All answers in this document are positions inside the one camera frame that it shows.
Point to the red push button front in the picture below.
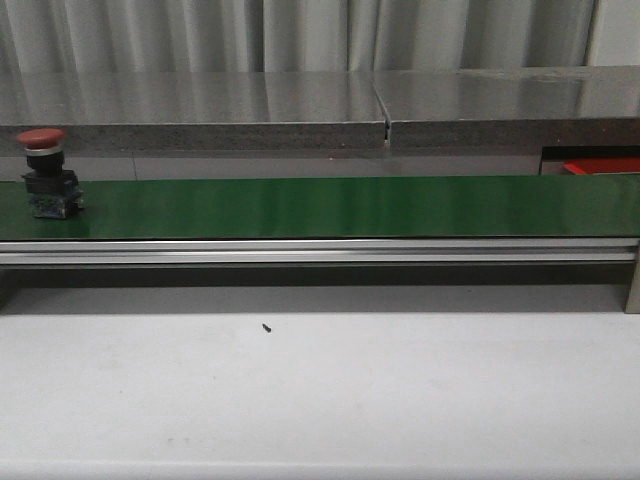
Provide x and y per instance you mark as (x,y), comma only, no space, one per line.
(53,191)

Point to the grey stone counter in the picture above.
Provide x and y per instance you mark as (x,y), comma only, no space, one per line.
(143,126)

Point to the aluminium conveyor frame rail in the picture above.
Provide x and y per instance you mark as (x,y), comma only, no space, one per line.
(206,252)

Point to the red plastic tray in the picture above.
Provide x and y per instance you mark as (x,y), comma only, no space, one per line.
(603,166)

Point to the white pleated curtain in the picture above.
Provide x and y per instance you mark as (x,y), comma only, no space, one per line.
(286,36)

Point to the green conveyor belt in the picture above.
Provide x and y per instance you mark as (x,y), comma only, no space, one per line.
(318,208)

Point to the grey conveyor support leg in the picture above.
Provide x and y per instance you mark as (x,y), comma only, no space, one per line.
(629,298)

